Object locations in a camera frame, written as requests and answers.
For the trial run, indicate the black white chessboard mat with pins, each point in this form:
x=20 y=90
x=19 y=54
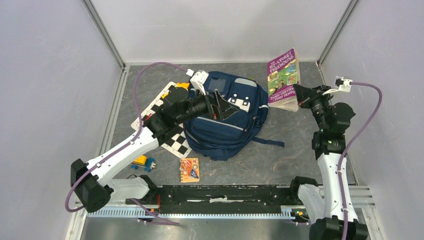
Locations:
x=171 y=138

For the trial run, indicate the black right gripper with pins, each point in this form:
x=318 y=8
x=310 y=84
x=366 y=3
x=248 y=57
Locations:
x=305 y=96

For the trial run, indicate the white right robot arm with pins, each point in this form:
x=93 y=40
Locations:
x=332 y=215

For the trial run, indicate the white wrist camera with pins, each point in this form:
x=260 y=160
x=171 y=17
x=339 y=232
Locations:
x=341 y=85
x=197 y=79

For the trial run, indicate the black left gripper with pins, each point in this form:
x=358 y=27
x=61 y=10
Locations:
x=226 y=108

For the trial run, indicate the purple green paperback book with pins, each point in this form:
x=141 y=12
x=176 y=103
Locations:
x=282 y=73

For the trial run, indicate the orange yellow wedge block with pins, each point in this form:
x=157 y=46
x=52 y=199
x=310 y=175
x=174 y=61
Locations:
x=184 y=85

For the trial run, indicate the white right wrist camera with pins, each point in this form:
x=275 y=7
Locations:
x=341 y=85

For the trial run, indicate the navy blue student backpack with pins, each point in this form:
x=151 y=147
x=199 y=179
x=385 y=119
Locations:
x=223 y=139

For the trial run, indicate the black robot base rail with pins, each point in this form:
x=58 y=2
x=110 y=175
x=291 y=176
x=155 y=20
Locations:
x=221 y=199

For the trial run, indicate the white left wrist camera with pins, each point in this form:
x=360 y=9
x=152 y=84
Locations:
x=197 y=79

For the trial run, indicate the orange spiral notebook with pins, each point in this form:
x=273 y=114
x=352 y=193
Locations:
x=189 y=170

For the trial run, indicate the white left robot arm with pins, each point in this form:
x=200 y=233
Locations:
x=93 y=181

